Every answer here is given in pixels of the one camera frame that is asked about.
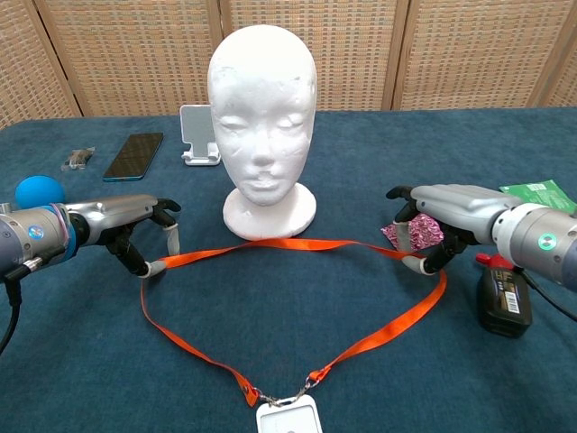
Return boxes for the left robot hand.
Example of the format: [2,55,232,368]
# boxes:
[67,194,182,279]

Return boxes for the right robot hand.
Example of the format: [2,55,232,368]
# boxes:
[386,183,524,275]

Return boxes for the orange lanyard strap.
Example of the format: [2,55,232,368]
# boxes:
[140,237,448,409]

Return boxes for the white badge holder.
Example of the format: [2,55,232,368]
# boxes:
[255,396,324,433]

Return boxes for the white mannequin head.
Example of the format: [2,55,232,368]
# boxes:
[206,24,319,242]

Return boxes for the pink patterned card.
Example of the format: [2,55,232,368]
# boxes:
[380,213,445,253]

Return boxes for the black smartphone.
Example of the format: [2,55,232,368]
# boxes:
[102,132,165,183]

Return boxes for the clear packet brown contents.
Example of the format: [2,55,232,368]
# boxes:
[60,146,96,172]

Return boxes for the blue ball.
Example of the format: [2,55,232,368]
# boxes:
[14,175,67,211]

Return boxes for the green sachet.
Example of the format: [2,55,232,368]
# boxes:
[499,179,577,212]

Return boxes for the black bottle red cap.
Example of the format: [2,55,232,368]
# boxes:
[475,253,534,339]

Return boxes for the white phone stand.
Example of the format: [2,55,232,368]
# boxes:
[179,104,222,168]

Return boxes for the woven bamboo folding screen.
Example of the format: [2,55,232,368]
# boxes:
[0,0,577,132]

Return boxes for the blue felt table cover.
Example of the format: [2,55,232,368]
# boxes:
[0,106,577,433]

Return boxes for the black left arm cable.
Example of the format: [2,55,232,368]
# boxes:
[0,259,50,357]

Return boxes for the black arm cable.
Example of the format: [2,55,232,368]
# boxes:
[517,268,577,324]
[0,259,50,357]

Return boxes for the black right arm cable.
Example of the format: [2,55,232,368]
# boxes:
[517,268,577,324]

